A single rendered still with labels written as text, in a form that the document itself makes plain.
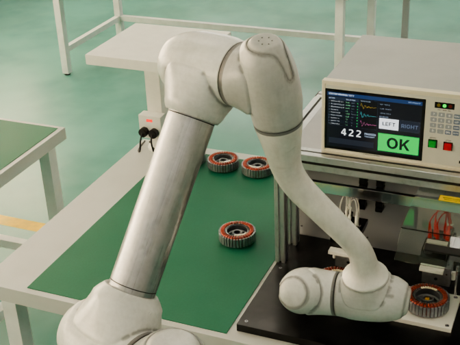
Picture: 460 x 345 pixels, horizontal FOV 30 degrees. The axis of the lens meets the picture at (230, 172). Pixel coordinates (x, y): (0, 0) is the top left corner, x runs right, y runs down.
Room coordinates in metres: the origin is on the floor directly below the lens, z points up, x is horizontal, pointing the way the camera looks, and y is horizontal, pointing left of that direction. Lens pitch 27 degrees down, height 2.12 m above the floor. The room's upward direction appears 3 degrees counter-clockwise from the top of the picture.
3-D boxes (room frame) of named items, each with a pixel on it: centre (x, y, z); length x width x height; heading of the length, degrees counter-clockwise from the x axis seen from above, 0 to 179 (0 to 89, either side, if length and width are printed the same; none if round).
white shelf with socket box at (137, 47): (2.74, 0.21, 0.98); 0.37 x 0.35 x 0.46; 66
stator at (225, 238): (2.22, -0.01, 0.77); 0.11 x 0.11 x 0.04
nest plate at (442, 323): (1.80, -0.49, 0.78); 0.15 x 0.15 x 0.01; 66
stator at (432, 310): (1.80, -0.49, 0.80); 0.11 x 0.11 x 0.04
